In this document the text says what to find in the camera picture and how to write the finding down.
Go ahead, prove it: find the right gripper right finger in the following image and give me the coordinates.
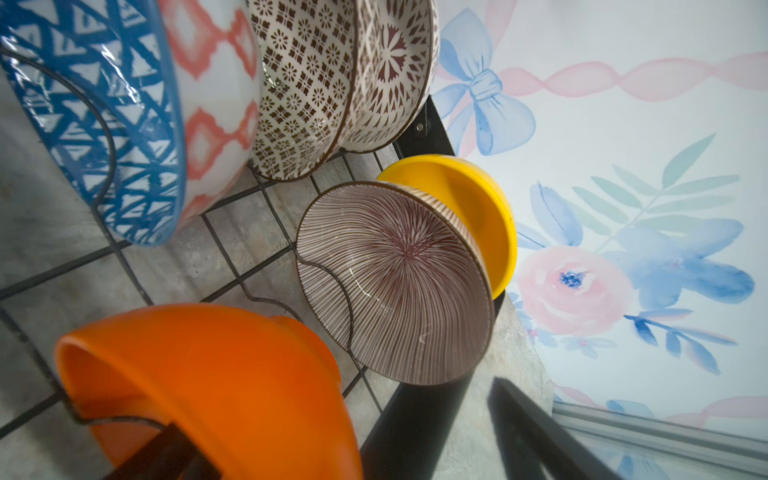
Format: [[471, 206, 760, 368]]
[[487, 377, 618, 479]]

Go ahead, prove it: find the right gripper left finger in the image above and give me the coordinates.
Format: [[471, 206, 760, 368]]
[[105, 424, 222, 480]]

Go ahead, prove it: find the pink patterned bowl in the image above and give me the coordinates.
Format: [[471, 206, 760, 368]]
[[296, 181, 495, 385]]

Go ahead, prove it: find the yellow bowl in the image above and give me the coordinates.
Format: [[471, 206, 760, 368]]
[[378, 154, 518, 298]]

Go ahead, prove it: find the blue patterned bowl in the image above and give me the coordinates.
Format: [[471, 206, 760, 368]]
[[0, 0, 265, 247]]

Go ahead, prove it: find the white red patterned bowl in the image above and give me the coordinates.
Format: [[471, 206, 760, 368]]
[[342, 1, 440, 153]]

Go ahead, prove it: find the orange dotted patterned bowl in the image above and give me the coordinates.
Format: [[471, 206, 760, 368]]
[[247, 0, 359, 181]]

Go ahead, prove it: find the right aluminium corner post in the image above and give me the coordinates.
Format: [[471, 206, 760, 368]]
[[552, 402, 767, 479]]

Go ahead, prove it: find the black wire dish rack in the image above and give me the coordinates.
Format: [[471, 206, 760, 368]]
[[1, 47, 472, 479]]

